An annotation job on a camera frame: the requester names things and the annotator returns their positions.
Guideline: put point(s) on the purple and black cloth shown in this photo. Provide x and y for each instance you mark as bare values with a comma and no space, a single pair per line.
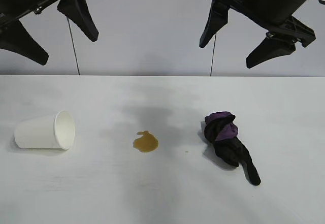
226,145

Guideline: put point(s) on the brown liquid spill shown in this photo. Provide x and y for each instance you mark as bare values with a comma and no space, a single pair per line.
146,144

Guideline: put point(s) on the white paper cup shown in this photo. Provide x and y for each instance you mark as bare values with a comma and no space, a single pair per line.
35,132

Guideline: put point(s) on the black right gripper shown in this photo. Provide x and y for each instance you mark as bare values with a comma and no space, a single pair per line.
274,0

